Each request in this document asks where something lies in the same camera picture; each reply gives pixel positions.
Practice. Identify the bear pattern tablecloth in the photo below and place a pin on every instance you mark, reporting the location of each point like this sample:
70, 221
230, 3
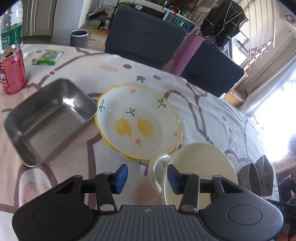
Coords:
203, 117

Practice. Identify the black vest on hanger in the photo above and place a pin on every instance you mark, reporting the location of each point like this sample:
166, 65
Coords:
223, 22

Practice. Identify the grey waste bin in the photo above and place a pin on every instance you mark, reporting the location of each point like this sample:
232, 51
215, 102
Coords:
78, 38

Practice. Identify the lemon pattern ceramic bowl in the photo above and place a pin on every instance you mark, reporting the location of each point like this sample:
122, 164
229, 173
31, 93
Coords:
137, 122

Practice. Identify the dark blue chair left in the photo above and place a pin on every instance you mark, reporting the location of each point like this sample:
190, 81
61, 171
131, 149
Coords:
143, 38

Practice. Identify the dark blue chair right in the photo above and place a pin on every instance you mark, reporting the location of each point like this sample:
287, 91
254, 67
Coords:
212, 70

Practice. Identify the small steel oval dish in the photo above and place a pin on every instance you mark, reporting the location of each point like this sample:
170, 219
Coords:
248, 178

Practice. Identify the dark blue chair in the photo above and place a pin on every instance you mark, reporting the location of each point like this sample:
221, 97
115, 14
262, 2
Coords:
212, 70
143, 38

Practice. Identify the teal letter sign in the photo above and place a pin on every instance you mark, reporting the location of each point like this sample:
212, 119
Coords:
179, 20

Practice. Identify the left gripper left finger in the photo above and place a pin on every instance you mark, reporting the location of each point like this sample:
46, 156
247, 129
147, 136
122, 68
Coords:
104, 186

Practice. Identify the rectangular stainless steel tray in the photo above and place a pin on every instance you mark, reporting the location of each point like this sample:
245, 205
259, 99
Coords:
47, 121

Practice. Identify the red soda can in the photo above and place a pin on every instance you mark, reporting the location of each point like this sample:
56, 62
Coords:
13, 75

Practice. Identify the beige curtain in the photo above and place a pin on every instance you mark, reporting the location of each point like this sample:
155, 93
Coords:
272, 84

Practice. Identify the green snack packet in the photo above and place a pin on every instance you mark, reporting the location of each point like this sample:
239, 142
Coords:
47, 57

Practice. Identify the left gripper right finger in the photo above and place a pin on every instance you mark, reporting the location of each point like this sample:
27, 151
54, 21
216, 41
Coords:
191, 186

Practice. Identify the cream ceramic handled bowl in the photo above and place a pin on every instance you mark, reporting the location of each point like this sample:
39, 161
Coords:
204, 160

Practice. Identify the green label water bottle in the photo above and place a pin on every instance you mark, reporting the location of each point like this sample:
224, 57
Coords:
11, 26

